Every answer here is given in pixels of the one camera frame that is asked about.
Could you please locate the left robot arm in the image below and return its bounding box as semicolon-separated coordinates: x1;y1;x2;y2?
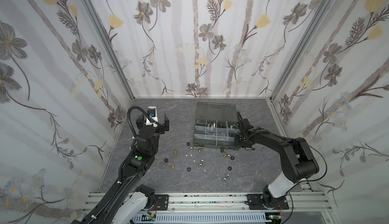
79;106;169;224

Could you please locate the silver nut pair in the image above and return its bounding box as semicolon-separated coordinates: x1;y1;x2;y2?
222;173;231;183

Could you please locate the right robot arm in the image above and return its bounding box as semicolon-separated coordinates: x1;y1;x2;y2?
234;111;320;209

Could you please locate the white cable duct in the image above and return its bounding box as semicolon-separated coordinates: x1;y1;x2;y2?
132;212;271;224

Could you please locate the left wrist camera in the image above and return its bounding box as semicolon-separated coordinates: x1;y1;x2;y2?
146;106;158;127

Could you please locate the aluminium front rail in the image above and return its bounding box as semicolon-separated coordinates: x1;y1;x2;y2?
156;191;332;213

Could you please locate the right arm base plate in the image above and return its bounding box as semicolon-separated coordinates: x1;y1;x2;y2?
246;194;289;210

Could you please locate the green compartment organizer box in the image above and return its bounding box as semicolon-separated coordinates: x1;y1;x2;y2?
193;102;241;150

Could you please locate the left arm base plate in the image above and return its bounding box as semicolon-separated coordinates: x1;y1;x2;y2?
151;194;169;211

